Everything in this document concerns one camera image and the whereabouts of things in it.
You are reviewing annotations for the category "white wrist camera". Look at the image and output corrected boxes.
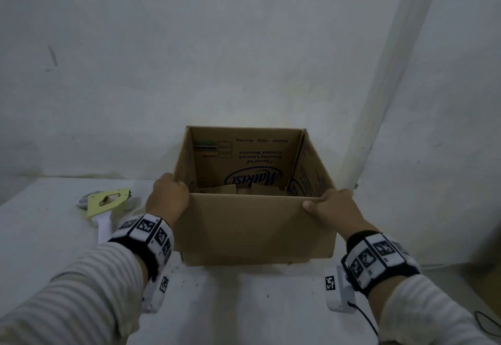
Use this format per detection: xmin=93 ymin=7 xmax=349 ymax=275
xmin=324 ymin=264 xmax=357 ymax=314
xmin=140 ymin=264 xmax=172 ymax=314

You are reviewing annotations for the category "black marker wristband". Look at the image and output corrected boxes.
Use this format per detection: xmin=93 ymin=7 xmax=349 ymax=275
xmin=340 ymin=230 xmax=422 ymax=299
xmin=108 ymin=213 xmax=175 ymax=282

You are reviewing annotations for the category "person's left forearm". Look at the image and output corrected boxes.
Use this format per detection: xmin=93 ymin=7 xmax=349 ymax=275
xmin=0 ymin=242 xmax=149 ymax=345

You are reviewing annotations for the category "black camera cable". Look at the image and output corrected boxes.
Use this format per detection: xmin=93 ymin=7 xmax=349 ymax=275
xmin=347 ymin=301 xmax=380 ymax=338

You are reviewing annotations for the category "person's left hand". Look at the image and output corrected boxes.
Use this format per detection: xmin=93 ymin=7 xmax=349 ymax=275
xmin=145 ymin=172 xmax=191 ymax=230

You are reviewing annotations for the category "yellow tape dispenser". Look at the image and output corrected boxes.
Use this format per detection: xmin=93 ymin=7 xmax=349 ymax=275
xmin=78 ymin=188 xmax=141 ymax=246

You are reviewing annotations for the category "person's right forearm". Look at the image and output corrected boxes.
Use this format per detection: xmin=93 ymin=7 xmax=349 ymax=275
xmin=367 ymin=274 xmax=498 ymax=345

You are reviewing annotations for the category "brown cardboard box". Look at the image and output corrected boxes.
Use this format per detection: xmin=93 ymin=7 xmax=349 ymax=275
xmin=172 ymin=125 xmax=339 ymax=267

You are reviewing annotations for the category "person's right hand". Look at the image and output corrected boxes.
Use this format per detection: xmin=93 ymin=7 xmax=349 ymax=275
xmin=302 ymin=188 xmax=380 ymax=242

